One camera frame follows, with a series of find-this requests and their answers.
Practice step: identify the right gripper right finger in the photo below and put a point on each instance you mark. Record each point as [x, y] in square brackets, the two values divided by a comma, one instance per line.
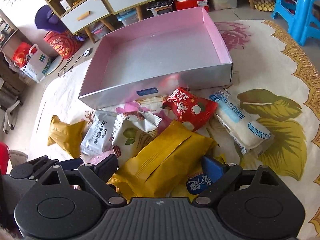
[222, 176]

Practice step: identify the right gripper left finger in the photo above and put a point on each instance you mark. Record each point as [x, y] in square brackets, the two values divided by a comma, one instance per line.
[93, 178]

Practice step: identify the blue white snack packet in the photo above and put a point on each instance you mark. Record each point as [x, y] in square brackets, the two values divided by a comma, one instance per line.
[198, 184]

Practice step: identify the white grey snack packet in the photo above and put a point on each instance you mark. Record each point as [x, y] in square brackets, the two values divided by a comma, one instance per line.
[98, 138]

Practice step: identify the small yellow snack bag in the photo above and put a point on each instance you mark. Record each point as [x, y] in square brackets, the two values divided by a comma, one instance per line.
[67, 136]

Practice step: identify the white bread package blue label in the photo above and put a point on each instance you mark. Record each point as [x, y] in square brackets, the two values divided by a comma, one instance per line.
[246, 131]

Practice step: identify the white green-leaf snack bag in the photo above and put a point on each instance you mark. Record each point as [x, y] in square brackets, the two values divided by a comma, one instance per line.
[132, 131]

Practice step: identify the large yellow snack bag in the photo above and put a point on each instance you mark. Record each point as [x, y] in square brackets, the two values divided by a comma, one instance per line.
[161, 165]

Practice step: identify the red snack bag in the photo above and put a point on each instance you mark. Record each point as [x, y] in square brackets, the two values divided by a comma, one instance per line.
[191, 111]

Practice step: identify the pink and silver cardboard box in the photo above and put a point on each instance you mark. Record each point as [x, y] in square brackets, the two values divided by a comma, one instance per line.
[155, 56]

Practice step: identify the white blue shopping bag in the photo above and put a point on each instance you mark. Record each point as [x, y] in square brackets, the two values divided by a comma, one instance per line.
[37, 64]

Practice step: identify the red gift bag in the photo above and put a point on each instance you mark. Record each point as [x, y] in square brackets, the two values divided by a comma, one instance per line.
[65, 44]

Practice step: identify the purple hat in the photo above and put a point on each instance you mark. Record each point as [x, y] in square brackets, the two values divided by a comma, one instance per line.
[46, 19]

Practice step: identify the blue plastic stool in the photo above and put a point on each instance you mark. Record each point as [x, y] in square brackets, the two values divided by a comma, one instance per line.
[300, 17]

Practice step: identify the clear plastic storage bin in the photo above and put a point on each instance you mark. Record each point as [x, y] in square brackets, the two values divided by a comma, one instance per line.
[224, 4]

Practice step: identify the yellow egg tray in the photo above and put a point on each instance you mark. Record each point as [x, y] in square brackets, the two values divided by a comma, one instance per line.
[264, 5]

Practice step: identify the red storage box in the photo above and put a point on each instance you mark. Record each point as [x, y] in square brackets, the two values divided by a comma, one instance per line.
[186, 4]

